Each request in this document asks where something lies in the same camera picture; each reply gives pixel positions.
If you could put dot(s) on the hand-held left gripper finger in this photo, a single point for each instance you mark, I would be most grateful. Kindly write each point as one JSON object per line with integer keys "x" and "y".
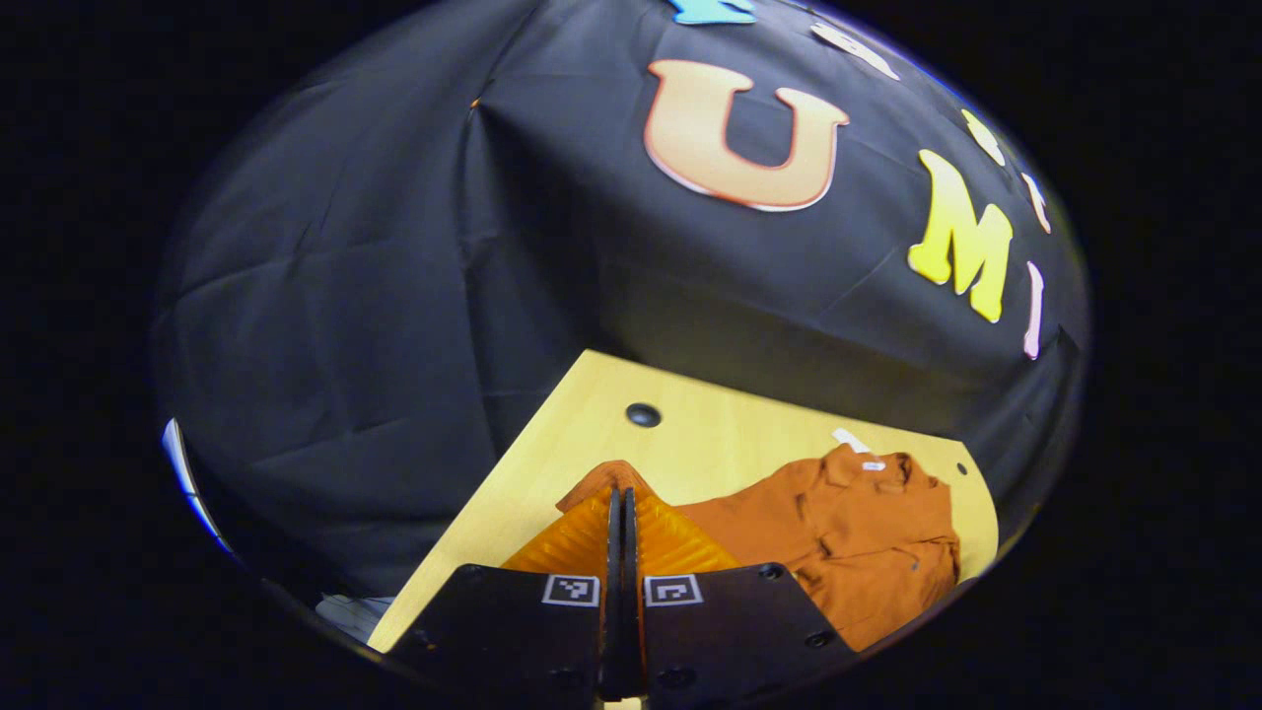
{"x": 613, "y": 611}
{"x": 631, "y": 611}

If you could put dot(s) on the light grey cloth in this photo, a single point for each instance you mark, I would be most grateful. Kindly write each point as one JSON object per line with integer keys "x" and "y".
{"x": 350, "y": 613}

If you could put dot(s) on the orange button shirt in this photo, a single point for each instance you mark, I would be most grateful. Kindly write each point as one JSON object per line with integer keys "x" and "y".
{"x": 868, "y": 552}

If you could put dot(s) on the black backdrop cloth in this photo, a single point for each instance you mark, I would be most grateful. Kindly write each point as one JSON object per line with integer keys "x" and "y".
{"x": 394, "y": 296}

